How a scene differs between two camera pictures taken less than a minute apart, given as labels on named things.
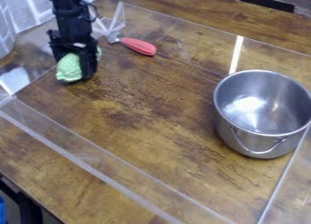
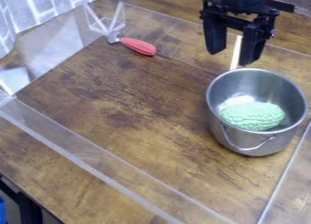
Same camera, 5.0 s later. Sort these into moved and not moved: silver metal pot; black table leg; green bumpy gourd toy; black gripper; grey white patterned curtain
Moved: green bumpy gourd toy; black gripper
Not moved: black table leg; grey white patterned curtain; silver metal pot
